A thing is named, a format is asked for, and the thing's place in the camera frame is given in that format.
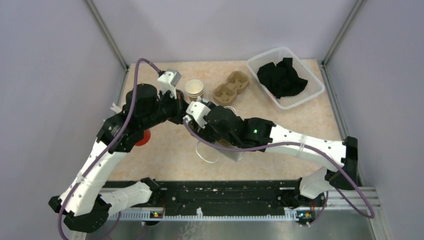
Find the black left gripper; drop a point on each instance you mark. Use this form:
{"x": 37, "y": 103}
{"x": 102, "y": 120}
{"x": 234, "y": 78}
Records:
{"x": 180, "y": 104}

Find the remaining stacked cardboard carriers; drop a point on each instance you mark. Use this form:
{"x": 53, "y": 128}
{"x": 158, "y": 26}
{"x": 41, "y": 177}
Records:
{"x": 226, "y": 93}

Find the light blue paper bag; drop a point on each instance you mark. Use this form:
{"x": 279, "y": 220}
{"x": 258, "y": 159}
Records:
{"x": 210, "y": 154}

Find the black cloth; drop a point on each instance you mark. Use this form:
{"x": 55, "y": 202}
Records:
{"x": 281, "y": 79}

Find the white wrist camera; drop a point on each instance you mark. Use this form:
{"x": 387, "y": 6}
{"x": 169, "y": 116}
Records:
{"x": 168, "y": 81}
{"x": 196, "y": 112}

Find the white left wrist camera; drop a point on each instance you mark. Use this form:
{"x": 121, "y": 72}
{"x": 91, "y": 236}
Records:
{"x": 168, "y": 81}

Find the white cable duct strip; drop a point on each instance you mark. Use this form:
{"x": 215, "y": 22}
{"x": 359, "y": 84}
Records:
{"x": 148, "y": 216}

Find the stack of paper cups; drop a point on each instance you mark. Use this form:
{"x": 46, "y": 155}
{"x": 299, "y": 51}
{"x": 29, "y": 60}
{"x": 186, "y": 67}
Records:
{"x": 194, "y": 89}

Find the red straw cup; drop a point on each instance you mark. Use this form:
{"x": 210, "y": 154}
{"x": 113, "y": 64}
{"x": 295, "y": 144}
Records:
{"x": 145, "y": 139}

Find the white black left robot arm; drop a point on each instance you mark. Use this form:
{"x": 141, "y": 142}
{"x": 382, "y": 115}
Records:
{"x": 82, "y": 207}

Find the white plastic basket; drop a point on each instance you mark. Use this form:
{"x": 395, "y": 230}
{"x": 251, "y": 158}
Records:
{"x": 314, "y": 88}

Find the black mounting base rail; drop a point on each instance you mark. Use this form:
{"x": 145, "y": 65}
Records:
{"x": 240, "y": 198}

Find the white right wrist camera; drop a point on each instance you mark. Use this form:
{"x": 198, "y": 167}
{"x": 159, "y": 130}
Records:
{"x": 196, "y": 112}

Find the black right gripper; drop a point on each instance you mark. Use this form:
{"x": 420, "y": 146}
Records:
{"x": 205, "y": 132}

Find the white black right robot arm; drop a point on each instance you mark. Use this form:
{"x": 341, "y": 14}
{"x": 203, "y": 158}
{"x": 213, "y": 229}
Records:
{"x": 338, "y": 158}

